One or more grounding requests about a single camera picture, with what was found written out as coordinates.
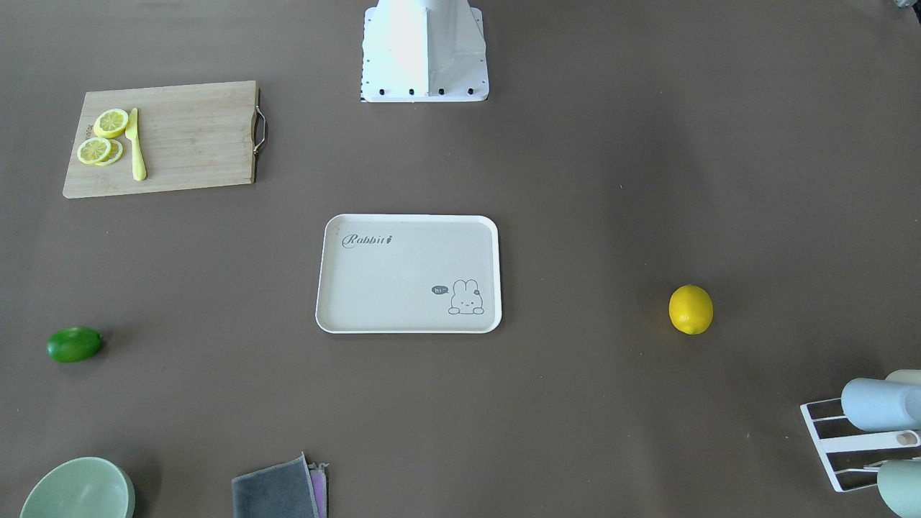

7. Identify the green lime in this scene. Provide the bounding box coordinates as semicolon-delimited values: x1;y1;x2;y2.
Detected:
46;327;103;362

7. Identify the purple cloth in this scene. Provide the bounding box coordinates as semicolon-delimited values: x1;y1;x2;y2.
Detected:
308;463;329;518

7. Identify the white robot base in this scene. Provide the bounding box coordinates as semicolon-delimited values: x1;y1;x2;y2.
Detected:
360;1;489;103

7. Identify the beige rabbit tray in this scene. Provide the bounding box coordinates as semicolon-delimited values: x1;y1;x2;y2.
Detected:
315;214;502;334

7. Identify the green bowl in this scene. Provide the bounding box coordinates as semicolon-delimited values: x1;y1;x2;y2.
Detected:
20;457;135;517

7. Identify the wooden cutting board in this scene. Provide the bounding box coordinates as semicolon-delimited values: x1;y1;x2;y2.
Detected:
63;80;267;198

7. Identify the yellow lemon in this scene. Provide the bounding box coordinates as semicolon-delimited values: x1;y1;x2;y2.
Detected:
668;284;714;335

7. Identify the mint green cup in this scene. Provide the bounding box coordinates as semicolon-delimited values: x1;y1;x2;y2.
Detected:
877;460;920;517

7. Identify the light blue cup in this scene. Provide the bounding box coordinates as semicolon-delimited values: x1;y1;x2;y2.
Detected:
841;379;920;432

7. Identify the hidden lemon slice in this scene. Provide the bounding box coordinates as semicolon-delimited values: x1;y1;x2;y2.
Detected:
94;139;124;166

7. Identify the white wire cup rack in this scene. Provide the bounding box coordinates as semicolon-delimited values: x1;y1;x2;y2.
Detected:
799;398;920;493

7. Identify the yellow plastic knife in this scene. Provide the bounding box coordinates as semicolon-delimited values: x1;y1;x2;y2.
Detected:
124;107;147;181

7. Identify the cream cup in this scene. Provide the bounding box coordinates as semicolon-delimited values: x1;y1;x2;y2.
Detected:
885;368;921;386

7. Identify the upper lemon slice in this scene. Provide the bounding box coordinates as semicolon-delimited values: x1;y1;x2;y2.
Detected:
92;109;130;139

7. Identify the front lemon slice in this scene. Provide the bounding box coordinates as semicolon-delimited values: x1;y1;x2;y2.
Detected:
76;137;113;165

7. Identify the grey cloth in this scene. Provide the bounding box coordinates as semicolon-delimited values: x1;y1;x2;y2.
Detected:
232;455;317;517

